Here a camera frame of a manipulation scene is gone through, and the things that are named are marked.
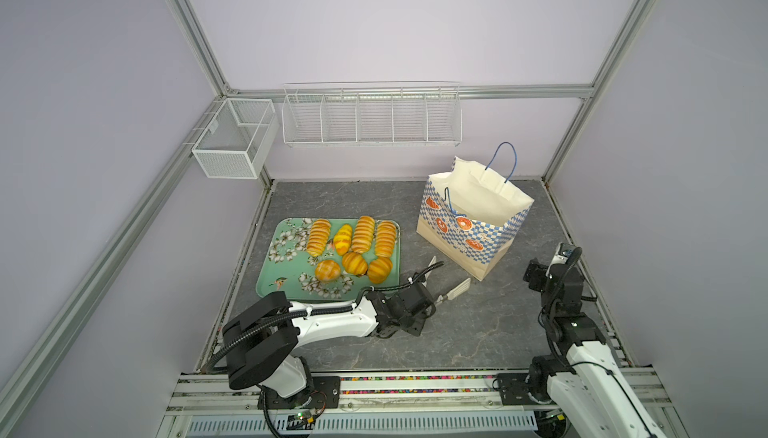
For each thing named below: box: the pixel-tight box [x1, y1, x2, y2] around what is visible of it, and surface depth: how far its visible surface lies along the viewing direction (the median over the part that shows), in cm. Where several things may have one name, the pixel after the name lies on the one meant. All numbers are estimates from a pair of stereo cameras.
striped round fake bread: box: [342, 252, 369, 275], surface depth 95 cm
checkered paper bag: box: [416, 142, 535, 282], surface depth 87 cm
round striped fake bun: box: [367, 257, 392, 284], surface depth 93 cm
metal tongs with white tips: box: [422, 256, 471, 306], surface depth 87 cm
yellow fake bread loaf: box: [376, 220, 396, 258], surface depth 101 cm
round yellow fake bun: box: [315, 259, 341, 282], surface depth 93 cm
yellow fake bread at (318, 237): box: [307, 219, 331, 258], surface depth 103 cm
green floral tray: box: [256, 218, 401, 302], surface depth 98 cm
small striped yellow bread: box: [333, 224, 353, 256], surface depth 101 cm
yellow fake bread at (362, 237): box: [352, 215, 375, 254], surface depth 103 cm
